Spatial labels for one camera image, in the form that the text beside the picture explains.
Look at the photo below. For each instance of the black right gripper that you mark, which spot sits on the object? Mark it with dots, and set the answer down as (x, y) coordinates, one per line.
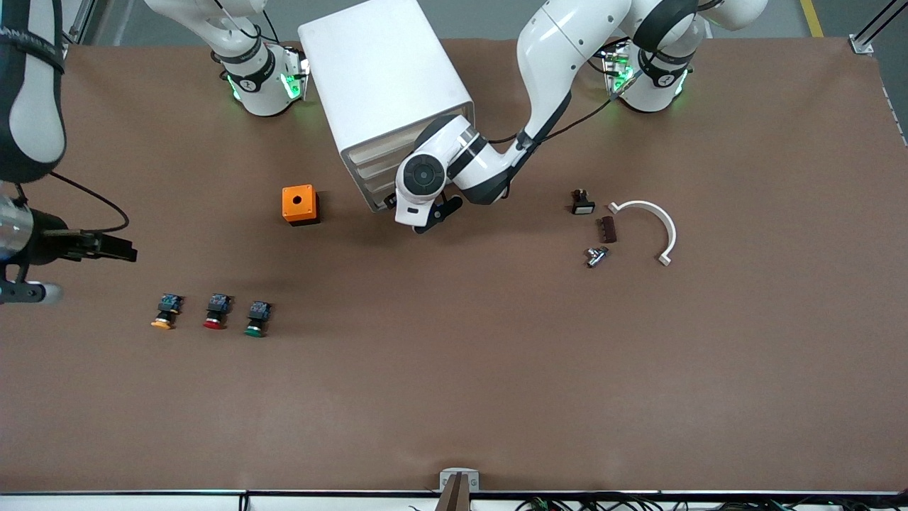
(51, 237)

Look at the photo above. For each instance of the white table edge rail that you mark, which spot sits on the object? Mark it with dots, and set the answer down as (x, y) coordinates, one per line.
(142, 503)

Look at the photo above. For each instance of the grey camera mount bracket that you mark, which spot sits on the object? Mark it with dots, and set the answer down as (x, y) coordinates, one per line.
(459, 482)

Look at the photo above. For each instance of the white curved bracket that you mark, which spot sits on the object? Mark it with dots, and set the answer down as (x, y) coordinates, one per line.
(667, 226)

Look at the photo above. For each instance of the red push button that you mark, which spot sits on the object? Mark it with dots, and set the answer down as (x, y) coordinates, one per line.
(216, 309)

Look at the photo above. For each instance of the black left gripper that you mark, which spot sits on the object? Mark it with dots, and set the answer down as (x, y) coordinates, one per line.
(389, 200)

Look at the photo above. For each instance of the small metal connector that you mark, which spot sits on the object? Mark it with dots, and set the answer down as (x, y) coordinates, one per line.
(597, 256)

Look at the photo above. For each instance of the green push button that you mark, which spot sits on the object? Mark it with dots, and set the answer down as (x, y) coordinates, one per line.
(257, 317)

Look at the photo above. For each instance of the yellow push button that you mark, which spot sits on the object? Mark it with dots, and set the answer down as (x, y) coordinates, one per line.
(167, 309)

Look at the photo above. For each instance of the black button white face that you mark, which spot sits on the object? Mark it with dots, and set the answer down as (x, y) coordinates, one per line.
(583, 204)

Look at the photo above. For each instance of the aluminium frame profile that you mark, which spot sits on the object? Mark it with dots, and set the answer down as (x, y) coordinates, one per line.
(78, 21)
(862, 45)

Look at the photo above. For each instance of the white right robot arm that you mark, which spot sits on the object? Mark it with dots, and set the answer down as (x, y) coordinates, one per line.
(262, 92)

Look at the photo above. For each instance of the orange box with hole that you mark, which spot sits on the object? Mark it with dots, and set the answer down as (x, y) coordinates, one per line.
(294, 206)

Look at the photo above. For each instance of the brown table mat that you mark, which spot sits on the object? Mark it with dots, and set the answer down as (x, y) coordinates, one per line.
(454, 369)

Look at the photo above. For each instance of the brown terminal block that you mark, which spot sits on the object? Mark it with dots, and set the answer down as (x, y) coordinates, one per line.
(606, 230)

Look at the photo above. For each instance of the white drawer cabinet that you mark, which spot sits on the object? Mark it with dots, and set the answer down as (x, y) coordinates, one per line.
(376, 71)

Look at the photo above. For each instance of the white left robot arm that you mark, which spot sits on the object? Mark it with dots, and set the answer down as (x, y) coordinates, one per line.
(560, 57)

